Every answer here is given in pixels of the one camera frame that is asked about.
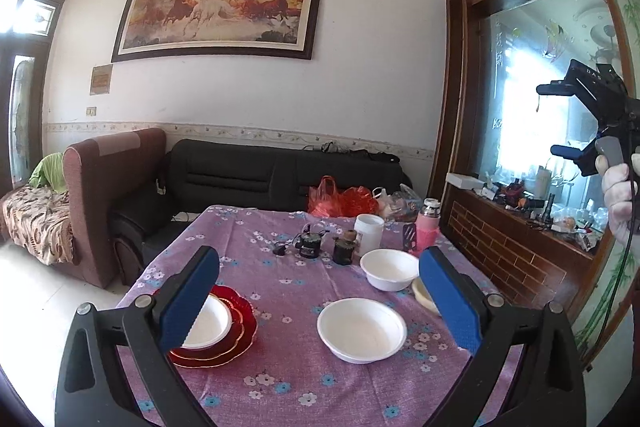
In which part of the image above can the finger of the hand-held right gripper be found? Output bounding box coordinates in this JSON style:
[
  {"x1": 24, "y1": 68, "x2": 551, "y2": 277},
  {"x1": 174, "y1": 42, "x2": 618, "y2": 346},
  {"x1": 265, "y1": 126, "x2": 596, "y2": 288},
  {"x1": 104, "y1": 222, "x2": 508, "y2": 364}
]
[
  {"x1": 550, "y1": 144, "x2": 587, "y2": 164},
  {"x1": 535, "y1": 79, "x2": 576, "y2": 98}
]

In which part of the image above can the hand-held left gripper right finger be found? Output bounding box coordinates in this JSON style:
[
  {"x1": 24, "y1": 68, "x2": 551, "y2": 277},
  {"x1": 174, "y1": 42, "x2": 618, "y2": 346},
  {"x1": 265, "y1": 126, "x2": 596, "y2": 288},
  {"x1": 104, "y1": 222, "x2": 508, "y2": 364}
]
[{"x1": 418, "y1": 246, "x2": 587, "y2": 427}]

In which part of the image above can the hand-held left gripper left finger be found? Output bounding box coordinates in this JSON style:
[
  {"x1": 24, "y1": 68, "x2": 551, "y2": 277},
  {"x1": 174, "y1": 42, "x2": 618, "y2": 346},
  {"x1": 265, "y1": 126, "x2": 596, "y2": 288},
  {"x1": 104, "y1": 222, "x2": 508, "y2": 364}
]
[{"x1": 54, "y1": 246, "x2": 221, "y2": 427}]

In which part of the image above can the white foam bowl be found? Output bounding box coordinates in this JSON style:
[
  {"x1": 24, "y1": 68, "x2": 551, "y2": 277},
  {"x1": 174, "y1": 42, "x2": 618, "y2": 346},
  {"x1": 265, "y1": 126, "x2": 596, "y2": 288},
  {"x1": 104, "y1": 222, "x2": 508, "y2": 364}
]
[
  {"x1": 360, "y1": 249, "x2": 420, "y2": 292},
  {"x1": 182, "y1": 294, "x2": 233, "y2": 350},
  {"x1": 317, "y1": 298, "x2": 408, "y2": 364}
]

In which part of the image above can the red gold-rimmed plate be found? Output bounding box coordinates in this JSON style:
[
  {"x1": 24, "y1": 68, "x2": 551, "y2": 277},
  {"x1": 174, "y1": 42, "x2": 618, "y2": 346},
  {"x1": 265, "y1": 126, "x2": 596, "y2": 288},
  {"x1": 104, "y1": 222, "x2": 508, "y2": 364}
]
[
  {"x1": 167, "y1": 292, "x2": 258, "y2": 368},
  {"x1": 170, "y1": 285, "x2": 246, "y2": 356}
]

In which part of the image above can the person's right hand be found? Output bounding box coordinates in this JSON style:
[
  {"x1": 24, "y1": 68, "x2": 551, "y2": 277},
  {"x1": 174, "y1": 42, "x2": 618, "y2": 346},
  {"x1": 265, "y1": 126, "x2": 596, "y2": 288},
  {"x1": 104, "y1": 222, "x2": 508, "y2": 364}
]
[{"x1": 602, "y1": 154, "x2": 640, "y2": 249}]

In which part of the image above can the cream plate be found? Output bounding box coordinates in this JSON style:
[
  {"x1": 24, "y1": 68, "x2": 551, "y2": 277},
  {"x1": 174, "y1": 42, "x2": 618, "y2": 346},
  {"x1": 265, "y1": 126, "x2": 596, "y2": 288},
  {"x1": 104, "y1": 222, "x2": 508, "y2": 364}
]
[{"x1": 411, "y1": 278, "x2": 441, "y2": 317}]

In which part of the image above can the cluttered wooden sideboard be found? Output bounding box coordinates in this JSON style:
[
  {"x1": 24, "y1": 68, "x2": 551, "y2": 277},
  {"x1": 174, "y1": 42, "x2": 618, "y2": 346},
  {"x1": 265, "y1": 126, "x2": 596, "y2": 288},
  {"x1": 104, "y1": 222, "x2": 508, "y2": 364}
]
[{"x1": 480, "y1": 157, "x2": 608, "y2": 253}]

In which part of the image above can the wooden glass partition cabinet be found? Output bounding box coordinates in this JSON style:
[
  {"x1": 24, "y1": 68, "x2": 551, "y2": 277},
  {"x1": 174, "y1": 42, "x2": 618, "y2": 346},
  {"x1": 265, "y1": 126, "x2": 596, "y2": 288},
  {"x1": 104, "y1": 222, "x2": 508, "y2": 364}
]
[{"x1": 427, "y1": 0, "x2": 640, "y2": 373}]

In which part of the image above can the pink thermos bottle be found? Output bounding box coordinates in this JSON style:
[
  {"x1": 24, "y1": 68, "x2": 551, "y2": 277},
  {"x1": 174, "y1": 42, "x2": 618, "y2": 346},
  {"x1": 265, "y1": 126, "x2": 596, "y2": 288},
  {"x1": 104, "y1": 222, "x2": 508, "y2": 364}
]
[{"x1": 415, "y1": 198, "x2": 443, "y2": 253}]

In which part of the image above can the white flat box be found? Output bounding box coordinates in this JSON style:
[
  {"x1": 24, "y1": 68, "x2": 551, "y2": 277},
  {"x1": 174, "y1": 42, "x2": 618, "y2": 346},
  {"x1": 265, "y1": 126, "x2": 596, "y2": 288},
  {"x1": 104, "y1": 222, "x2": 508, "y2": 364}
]
[{"x1": 445, "y1": 172, "x2": 486, "y2": 188}]

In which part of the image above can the white mug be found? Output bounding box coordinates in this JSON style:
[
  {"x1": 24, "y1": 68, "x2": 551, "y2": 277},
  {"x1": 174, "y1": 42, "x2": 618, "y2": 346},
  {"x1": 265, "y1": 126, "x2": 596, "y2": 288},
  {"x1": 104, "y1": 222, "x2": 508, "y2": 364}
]
[{"x1": 354, "y1": 214, "x2": 385, "y2": 258}]

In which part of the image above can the clear plastic bag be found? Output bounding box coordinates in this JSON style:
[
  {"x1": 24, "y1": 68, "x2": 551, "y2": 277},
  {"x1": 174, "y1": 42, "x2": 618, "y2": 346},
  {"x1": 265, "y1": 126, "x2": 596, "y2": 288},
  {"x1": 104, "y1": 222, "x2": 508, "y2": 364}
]
[{"x1": 372, "y1": 184, "x2": 423, "y2": 223}]

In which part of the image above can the dark small jar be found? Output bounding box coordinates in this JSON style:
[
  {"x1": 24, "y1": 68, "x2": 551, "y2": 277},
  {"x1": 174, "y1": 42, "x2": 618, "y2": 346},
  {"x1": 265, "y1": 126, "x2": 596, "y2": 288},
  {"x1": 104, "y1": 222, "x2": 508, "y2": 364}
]
[{"x1": 333, "y1": 231, "x2": 360, "y2": 266}]

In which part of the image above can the purple floral tablecloth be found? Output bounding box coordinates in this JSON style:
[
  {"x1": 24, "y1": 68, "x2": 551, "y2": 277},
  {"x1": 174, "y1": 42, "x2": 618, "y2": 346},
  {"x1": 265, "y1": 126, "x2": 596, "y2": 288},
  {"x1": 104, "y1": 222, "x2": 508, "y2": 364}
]
[{"x1": 112, "y1": 205, "x2": 526, "y2": 427}]

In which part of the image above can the black leather sofa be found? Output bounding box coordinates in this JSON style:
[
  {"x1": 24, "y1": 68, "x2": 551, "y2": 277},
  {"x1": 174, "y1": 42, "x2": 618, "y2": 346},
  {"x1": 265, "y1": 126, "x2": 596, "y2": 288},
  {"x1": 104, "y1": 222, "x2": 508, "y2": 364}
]
[{"x1": 111, "y1": 138, "x2": 413, "y2": 288}]

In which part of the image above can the black small motor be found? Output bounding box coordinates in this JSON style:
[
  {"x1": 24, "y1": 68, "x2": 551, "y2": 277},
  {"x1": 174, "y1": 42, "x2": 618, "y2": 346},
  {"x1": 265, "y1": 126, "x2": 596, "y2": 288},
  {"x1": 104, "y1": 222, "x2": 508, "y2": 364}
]
[{"x1": 295, "y1": 229, "x2": 326, "y2": 259}]

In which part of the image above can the brown fabric armchair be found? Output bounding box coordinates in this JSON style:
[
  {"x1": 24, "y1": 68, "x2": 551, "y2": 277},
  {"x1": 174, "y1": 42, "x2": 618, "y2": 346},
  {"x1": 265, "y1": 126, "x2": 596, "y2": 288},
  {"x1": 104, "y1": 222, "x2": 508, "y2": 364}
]
[{"x1": 62, "y1": 128, "x2": 167, "y2": 289}]

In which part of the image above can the red plastic bag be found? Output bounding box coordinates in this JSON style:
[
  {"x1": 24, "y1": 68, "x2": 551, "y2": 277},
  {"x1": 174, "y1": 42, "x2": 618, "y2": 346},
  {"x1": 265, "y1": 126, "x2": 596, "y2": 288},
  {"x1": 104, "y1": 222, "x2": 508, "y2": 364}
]
[{"x1": 307, "y1": 176, "x2": 379, "y2": 218}]

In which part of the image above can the leaf-patterned blanket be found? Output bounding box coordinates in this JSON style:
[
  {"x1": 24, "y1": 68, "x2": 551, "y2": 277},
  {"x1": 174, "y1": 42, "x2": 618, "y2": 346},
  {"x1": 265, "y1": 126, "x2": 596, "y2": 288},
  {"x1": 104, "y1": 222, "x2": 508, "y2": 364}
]
[{"x1": 1, "y1": 183, "x2": 76, "y2": 266}]

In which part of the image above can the green cloth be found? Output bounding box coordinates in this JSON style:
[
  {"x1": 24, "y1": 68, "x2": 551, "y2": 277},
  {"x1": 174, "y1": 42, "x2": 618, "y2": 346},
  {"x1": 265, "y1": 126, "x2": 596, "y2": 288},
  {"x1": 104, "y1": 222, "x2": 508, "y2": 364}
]
[{"x1": 28, "y1": 153, "x2": 68, "y2": 194}]

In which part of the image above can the wooden glass door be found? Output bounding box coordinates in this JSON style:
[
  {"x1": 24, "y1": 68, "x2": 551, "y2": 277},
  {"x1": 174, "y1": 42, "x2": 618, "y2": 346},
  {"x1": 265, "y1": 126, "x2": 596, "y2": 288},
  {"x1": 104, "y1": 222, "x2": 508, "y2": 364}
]
[{"x1": 0, "y1": 0, "x2": 67, "y2": 198}]

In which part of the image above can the framed horse painting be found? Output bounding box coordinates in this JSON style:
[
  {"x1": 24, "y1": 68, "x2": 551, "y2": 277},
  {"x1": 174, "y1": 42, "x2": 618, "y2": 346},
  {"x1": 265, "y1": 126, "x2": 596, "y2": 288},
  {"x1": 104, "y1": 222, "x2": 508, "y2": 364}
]
[{"x1": 110, "y1": 0, "x2": 327, "y2": 64}]

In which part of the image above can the small wall plaque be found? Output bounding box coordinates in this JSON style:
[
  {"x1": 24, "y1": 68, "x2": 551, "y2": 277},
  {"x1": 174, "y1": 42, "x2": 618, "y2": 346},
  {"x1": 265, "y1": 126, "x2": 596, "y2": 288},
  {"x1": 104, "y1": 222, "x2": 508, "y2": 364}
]
[{"x1": 89, "y1": 63, "x2": 114, "y2": 96}]

